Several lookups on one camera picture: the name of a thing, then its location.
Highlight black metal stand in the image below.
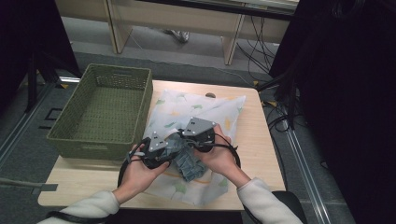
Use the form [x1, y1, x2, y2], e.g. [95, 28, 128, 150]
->
[25, 51, 39, 114]

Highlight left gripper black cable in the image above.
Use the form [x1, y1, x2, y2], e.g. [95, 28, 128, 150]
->
[117, 137, 151, 189]

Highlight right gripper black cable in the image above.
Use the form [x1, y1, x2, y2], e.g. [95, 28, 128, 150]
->
[213, 133, 243, 170]

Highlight black curtain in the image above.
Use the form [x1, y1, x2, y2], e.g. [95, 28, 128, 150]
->
[268, 0, 396, 224]
[0, 0, 84, 110]

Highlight person's right hand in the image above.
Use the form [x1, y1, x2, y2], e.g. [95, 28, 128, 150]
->
[191, 123, 252, 189]

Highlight metal floor rail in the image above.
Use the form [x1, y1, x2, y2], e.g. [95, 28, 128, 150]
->
[0, 82, 56, 167]
[283, 123, 332, 224]

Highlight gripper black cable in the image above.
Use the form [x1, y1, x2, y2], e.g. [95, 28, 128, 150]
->
[117, 137, 151, 189]
[213, 133, 243, 170]

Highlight white leaf print laundry bag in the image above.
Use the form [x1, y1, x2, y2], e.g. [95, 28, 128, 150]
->
[140, 89, 248, 207]

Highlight person's left hand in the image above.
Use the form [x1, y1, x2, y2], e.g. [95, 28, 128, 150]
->
[111, 143, 172, 205]

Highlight grey cable with tape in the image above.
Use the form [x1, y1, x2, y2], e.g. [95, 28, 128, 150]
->
[0, 176, 59, 196]

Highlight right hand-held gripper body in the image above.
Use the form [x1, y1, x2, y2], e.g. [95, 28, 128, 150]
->
[180, 116, 218, 154]

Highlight green woven basket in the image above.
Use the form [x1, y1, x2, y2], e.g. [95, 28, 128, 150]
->
[46, 63, 154, 162]

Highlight black chair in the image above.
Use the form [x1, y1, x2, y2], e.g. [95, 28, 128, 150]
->
[272, 189, 310, 224]

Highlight bundle of black floor cables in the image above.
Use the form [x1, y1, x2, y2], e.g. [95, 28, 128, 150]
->
[235, 14, 282, 82]

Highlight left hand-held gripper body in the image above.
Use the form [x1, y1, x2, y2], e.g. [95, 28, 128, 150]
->
[140, 131, 176, 171]

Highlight light blue denim garment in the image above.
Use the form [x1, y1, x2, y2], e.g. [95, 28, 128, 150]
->
[161, 132, 209, 183]

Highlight grey shoe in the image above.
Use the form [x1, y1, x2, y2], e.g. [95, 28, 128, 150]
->
[162, 28, 191, 44]

